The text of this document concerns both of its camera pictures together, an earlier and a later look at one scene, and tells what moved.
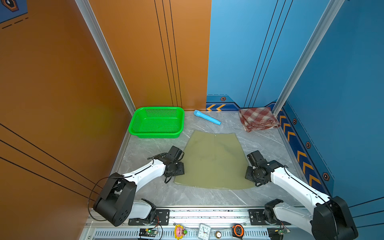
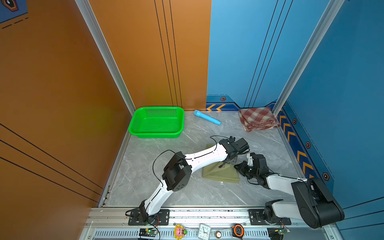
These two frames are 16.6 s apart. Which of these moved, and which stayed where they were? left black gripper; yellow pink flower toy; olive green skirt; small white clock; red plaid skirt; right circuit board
Moved: left black gripper; olive green skirt
Stayed: red plaid skirt; yellow pink flower toy; right circuit board; small white clock
